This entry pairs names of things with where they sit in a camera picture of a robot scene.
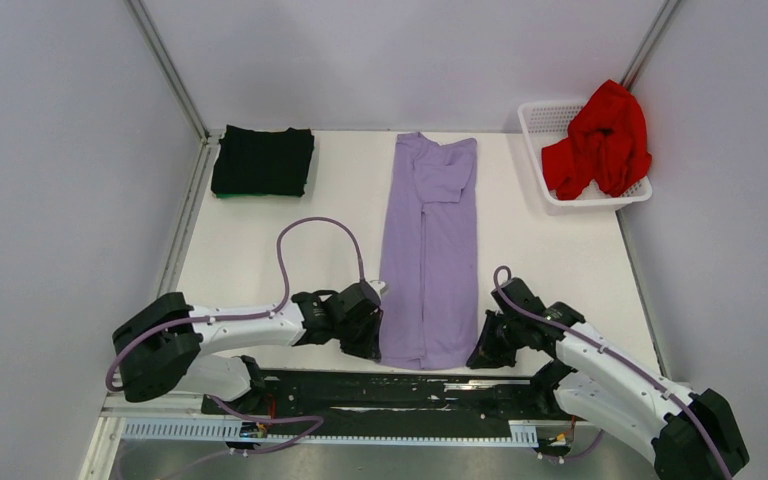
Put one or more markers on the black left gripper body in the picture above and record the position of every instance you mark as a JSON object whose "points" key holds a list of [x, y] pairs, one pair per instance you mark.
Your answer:
{"points": [[358, 338]]}

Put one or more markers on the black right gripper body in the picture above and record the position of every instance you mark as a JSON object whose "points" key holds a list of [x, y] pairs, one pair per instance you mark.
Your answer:
{"points": [[509, 342]]}

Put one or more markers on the purple t shirt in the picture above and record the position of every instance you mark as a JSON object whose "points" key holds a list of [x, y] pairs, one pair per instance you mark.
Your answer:
{"points": [[429, 255]]}

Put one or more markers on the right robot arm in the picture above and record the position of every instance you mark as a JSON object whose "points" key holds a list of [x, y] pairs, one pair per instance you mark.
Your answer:
{"points": [[682, 433]]}

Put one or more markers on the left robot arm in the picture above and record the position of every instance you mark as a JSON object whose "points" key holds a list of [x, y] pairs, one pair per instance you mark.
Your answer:
{"points": [[171, 345]]}

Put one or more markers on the folded green t shirt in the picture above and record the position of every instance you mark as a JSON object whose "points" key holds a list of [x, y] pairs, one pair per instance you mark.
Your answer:
{"points": [[251, 195]]}

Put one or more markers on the folded black t shirt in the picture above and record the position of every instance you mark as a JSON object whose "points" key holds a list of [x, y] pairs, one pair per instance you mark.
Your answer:
{"points": [[263, 161]]}

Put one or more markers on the white plastic basket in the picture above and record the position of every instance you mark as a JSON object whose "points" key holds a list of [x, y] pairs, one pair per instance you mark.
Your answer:
{"points": [[545, 123]]}

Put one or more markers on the red t shirt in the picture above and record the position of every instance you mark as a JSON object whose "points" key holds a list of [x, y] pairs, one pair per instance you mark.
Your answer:
{"points": [[606, 143]]}

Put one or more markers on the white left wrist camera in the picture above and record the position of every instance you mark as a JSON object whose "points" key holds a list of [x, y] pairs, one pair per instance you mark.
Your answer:
{"points": [[379, 286]]}

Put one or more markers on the white slotted cable duct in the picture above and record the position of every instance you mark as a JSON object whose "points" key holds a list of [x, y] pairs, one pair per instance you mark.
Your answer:
{"points": [[519, 435]]}

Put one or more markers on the left aluminium corner post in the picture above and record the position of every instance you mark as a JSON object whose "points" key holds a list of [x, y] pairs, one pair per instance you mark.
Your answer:
{"points": [[149, 31]]}

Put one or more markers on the aluminium corner post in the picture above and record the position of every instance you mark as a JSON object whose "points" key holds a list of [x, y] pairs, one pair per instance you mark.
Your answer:
{"points": [[149, 31], [645, 50]]}

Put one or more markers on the aluminium frame rail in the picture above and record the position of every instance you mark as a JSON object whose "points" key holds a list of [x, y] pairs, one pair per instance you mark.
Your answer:
{"points": [[581, 441]]}

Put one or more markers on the right aluminium corner post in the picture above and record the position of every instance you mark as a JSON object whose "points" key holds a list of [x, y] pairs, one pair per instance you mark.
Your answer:
{"points": [[645, 50]]}

